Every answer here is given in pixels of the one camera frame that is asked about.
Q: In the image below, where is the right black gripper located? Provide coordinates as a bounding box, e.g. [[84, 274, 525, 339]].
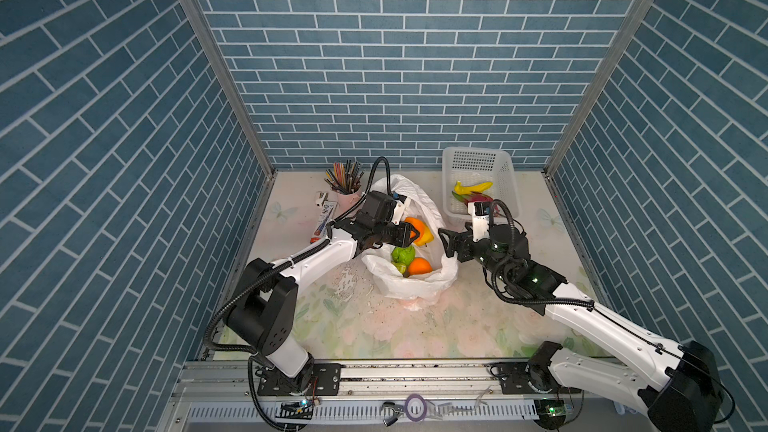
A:
[[438, 221, 514, 286]]

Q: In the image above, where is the orange fruit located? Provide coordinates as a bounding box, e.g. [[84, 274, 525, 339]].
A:
[[406, 257, 432, 276], [404, 217, 429, 246]]

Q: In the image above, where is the white plastic bag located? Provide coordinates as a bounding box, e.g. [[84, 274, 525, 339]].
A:
[[362, 174, 459, 310]]

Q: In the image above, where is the pink dragon fruit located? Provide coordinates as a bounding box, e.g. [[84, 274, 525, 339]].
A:
[[450, 191, 493, 215]]

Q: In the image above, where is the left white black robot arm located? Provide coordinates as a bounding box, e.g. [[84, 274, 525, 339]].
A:
[[220, 191, 420, 391]]

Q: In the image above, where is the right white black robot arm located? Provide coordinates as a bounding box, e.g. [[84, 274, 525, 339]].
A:
[[438, 224, 735, 431]]

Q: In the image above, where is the green fruit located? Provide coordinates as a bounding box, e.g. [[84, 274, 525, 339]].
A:
[[390, 246, 416, 268]]

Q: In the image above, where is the yellow fruit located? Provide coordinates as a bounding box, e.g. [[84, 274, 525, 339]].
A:
[[414, 227, 434, 247]]

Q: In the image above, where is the yellow banana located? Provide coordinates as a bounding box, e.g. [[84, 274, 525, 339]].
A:
[[453, 181, 493, 196]]

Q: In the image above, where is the pink pencil cup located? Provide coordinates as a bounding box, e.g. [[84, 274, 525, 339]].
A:
[[336, 190, 362, 217]]

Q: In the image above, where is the toothpaste tube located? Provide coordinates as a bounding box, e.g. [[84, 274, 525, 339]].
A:
[[310, 201, 337, 244]]

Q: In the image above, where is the white plastic basket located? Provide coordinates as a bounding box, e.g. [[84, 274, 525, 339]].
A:
[[442, 147, 521, 223]]

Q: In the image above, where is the coloured pencils bundle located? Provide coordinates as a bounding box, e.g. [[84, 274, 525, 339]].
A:
[[325, 160, 363, 195]]

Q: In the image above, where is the purple tape roll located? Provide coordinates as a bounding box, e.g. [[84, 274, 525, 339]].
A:
[[403, 393, 428, 422]]

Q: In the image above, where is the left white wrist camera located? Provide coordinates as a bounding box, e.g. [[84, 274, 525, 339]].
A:
[[391, 192, 410, 225]]

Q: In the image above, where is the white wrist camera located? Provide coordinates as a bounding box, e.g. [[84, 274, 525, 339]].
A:
[[467, 201, 494, 242], [391, 192, 410, 225]]

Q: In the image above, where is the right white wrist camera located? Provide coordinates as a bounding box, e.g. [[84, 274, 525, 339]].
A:
[[467, 201, 494, 242]]

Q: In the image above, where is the left black cable conduit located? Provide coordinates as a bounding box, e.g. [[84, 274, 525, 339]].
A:
[[201, 156, 392, 354]]

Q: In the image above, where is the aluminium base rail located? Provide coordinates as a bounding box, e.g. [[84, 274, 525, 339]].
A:
[[158, 359, 601, 431]]

